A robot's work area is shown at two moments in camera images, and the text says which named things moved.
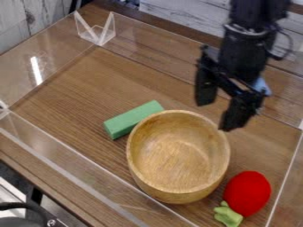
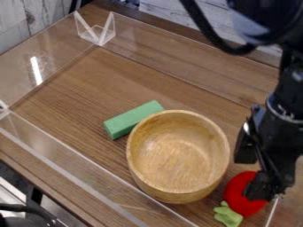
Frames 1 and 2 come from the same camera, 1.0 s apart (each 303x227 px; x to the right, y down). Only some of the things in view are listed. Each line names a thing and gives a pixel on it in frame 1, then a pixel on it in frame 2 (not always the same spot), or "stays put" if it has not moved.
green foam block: (120, 125) stays put
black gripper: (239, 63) to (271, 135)
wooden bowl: (177, 152) stays put
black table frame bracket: (33, 197) stays put
